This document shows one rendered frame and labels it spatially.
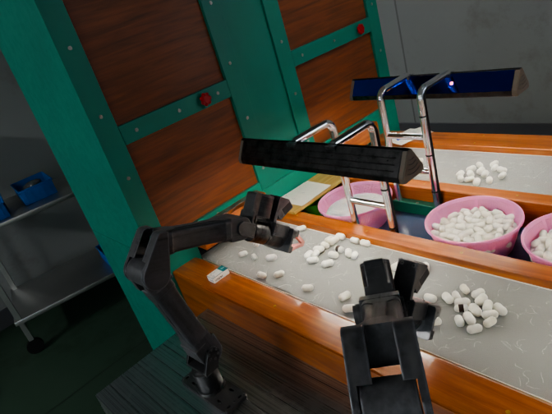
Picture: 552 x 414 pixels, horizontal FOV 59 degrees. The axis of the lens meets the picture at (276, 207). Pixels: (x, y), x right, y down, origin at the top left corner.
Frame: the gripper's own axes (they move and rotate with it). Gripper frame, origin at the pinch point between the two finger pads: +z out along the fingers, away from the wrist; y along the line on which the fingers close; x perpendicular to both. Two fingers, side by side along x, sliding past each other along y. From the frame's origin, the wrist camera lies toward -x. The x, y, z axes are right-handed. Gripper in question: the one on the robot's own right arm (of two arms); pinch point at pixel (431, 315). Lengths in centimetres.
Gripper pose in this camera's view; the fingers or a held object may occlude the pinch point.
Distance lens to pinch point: 108.2
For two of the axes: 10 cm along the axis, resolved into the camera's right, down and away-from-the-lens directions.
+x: -2.3, 9.7, 0.0
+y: -6.7, -1.6, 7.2
